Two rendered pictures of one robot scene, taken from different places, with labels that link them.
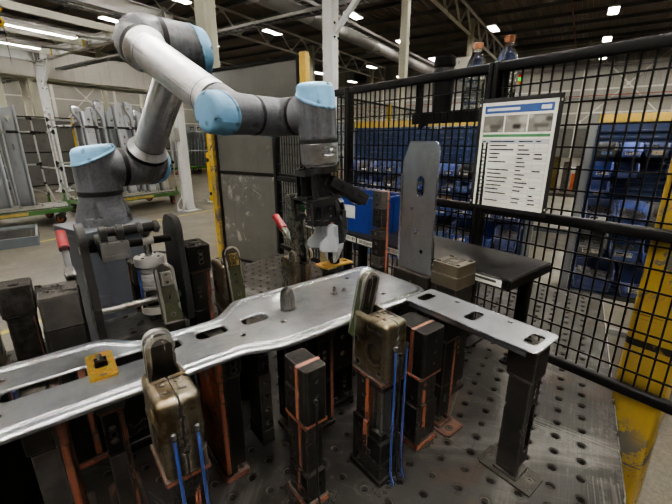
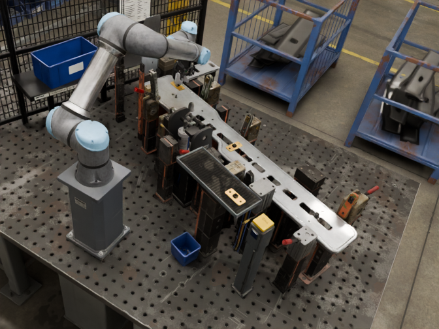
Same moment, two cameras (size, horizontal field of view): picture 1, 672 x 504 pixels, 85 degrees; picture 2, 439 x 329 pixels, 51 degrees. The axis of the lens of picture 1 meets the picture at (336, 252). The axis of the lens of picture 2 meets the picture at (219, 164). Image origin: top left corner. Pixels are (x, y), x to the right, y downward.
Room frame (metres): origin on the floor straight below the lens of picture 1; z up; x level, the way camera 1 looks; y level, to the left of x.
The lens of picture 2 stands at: (0.87, 2.03, 2.45)
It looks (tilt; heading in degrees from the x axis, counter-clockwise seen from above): 43 degrees down; 259
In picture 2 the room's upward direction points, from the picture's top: 11 degrees clockwise
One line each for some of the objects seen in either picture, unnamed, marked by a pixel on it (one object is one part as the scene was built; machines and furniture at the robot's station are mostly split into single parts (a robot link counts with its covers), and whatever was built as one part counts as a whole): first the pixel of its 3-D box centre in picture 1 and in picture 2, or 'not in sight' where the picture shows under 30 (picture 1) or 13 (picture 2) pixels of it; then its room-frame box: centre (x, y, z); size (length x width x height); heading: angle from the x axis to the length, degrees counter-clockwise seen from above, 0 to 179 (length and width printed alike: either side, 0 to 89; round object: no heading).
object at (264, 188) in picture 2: not in sight; (252, 217); (0.43, 0.73, 0.90); 0.13 x 0.10 x 0.41; 38
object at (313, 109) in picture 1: (315, 113); (187, 34); (0.77, 0.04, 1.39); 0.09 x 0.08 x 0.11; 53
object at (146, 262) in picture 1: (145, 328); (187, 158); (0.73, 0.42, 0.94); 0.18 x 0.13 x 0.49; 128
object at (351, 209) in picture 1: (360, 209); (66, 61); (1.37, -0.09, 1.10); 0.30 x 0.17 x 0.13; 45
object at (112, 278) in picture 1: (116, 283); (97, 206); (1.11, 0.71, 0.90); 0.21 x 0.21 x 0.40; 57
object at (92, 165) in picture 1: (98, 167); (91, 141); (1.12, 0.71, 1.27); 0.13 x 0.12 x 0.14; 143
